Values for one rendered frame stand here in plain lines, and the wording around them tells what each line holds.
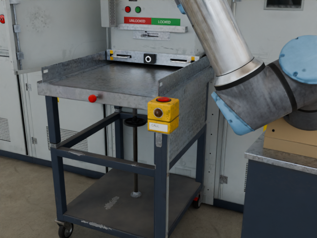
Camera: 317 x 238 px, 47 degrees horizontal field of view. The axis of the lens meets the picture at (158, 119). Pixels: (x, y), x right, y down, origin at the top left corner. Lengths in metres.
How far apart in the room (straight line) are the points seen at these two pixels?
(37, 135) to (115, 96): 1.37
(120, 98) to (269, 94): 0.67
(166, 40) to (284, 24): 0.58
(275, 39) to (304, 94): 0.90
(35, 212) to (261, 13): 1.66
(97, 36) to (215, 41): 1.31
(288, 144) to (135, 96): 0.60
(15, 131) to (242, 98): 2.17
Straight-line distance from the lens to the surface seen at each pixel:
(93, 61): 1.98
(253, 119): 1.01
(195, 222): 2.15
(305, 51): 1.04
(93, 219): 1.88
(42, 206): 2.37
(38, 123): 2.72
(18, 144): 2.93
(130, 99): 1.44
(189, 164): 2.23
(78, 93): 1.57
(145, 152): 2.32
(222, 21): 0.98
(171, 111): 1.13
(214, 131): 2.10
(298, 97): 1.03
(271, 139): 1.22
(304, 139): 1.21
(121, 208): 1.95
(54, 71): 1.73
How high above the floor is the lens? 1.23
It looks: 19 degrees down
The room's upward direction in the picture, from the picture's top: straight up
